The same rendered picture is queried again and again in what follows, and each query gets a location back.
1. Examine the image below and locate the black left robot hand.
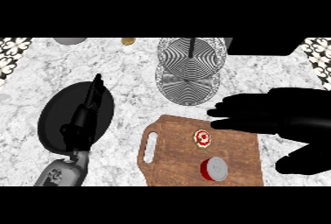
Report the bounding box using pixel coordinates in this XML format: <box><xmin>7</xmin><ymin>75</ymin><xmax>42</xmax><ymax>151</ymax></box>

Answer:
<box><xmin>57</xmin><ymin>73</ymin><xmax>106</xmax><ymax>155</ymax></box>

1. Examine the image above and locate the tiered wire basket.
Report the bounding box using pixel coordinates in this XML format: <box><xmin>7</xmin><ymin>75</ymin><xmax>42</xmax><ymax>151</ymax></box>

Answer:
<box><xmin>153</xmin><ymin>38</ymin><xmax>227</xmax><ymax>107</ymax></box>

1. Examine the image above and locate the grey round object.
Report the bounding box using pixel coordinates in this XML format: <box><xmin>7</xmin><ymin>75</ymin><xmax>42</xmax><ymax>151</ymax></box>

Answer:
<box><xmin>51</xmin><ymin>38</ymin><xmax>88</xmax><ymax>46</ymax></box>

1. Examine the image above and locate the red can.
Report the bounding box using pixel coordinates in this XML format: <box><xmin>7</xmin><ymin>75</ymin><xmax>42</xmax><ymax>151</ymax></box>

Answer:
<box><xmin>199</xmin><ymin>156</ymin><xmax>229</xmax><ymax>182</ymax></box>

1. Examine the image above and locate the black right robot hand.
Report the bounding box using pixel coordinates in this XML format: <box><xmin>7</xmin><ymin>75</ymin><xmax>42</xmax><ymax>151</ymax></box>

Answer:
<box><xmin>205</xmin><ymin>87</ymin><xmax>331</xmax><ymax>177</ymax></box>

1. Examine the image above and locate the red and white cupcake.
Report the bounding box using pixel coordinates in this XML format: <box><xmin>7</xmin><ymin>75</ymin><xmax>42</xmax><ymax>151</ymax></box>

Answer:
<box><xmin>190</xmin><ymin>129</ymin><xmax>212</xmax><ymax>149</ymax></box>

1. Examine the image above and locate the black appliance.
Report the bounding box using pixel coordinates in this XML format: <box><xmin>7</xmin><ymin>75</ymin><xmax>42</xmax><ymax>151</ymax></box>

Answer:
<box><xmin>224</xmin><ymin>38</ymin><xmax>307</xmax><ymax>57</ymax></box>

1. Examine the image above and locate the brown wooden cutting board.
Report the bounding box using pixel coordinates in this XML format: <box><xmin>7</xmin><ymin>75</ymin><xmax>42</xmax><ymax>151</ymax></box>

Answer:
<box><xmin>137</xmin><ymin>114</ymin><xmax>264</xmax><ymax>187</ymax></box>

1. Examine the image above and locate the black round plate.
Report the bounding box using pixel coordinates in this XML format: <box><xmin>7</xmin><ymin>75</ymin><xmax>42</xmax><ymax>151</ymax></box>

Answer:
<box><xmin>35</xmin><ymin>80</ymin><xmax>116</xmax><ymax>156</ymax></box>

